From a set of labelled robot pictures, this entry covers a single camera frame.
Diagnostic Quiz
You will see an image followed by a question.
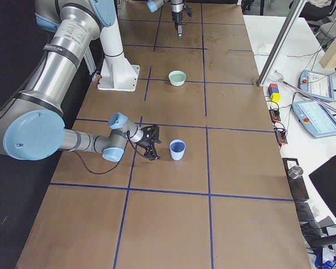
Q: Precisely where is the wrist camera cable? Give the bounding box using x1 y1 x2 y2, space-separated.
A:
77 130 146 174

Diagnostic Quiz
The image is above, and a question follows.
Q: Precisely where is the far teach pendant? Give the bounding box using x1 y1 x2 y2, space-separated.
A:
298 69 335 101

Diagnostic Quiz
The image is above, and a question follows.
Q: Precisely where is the near teach pendant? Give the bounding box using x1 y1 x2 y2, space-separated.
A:
292 100 336 138

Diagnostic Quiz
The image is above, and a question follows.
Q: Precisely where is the light green bowl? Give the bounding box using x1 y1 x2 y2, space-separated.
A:
169 70 186 86

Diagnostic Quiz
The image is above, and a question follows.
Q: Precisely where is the black monitor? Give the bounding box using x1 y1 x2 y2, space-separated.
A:
309 155 336 217

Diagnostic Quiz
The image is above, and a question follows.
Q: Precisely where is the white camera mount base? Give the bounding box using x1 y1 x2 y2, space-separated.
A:
97 21 140 92

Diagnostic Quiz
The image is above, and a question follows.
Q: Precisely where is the metal cylinder weight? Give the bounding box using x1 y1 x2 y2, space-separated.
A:
287 165 304 179

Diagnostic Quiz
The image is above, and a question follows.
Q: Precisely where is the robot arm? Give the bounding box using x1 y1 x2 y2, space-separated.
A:
0 1 159 162
146 0 184 39

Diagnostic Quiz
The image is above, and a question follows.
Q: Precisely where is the blue plastic cup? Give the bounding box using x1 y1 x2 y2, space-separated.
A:
169 140 186 161

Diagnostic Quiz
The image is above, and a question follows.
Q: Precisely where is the teach pendant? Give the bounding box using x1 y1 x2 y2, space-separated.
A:
292 100 336 138
298 69 335 101

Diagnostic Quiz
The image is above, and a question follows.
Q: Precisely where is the yellow block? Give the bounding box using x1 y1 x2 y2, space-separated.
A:
269 92 281 103

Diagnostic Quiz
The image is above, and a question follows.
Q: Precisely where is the blue block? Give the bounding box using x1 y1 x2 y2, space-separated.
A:
268 88 279 96

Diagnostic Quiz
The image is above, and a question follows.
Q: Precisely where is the red block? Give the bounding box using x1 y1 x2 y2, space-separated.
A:
268 83 278 91

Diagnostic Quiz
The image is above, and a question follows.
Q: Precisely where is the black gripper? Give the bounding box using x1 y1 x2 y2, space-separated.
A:
171 11 183 39
136 132 161 161

